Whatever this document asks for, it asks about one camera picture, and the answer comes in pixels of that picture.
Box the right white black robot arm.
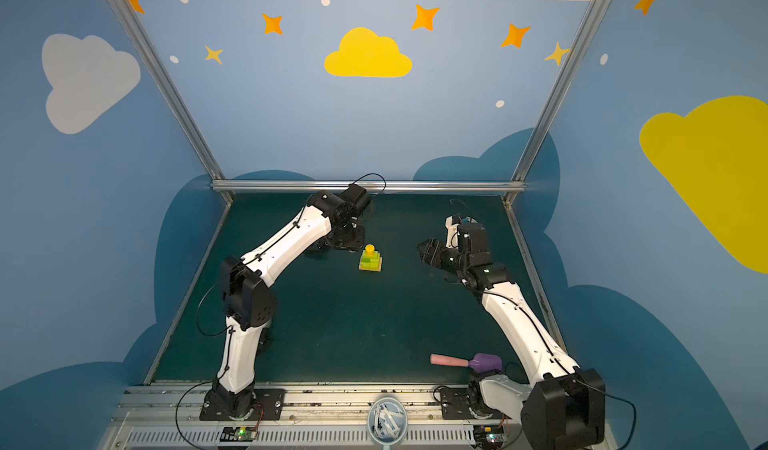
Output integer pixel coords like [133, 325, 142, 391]
[417, 214, 606, 449]

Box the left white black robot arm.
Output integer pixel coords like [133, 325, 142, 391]
[201, 183, 371, 420]

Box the right green circuit board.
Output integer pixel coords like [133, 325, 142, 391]
[473, 426, 507, 450]

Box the aluminium front rail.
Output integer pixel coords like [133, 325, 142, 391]
[98, 381, 530, 449]

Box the aluminium frame rear bar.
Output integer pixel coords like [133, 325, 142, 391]
[211, 179, 526, 194]

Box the round bowl with white pieces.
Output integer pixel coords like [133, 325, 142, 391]
[366, 396, 408, 450]

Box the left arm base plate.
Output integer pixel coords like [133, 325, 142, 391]
[199, 389, 285, 422]

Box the left green circuit board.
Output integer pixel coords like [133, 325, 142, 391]
[219, 427, 258, 444]

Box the aluminium frame post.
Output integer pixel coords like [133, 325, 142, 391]
[503, 0, 612, 209]
[106, 0, 225, 183]

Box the pink purple brush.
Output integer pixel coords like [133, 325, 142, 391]
[430, 353, 504, 374]

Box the aluminium frame right post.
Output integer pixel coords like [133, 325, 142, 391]
[503, 0, 612, 209]

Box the green circuit board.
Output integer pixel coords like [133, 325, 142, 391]
[219, 427, 258, 444]
[473, 426, 507, 450]

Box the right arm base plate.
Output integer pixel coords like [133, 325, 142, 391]
[433, 386, 526, 420]

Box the aluminium frame left post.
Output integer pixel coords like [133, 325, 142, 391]
[106, 0, 225, 183]

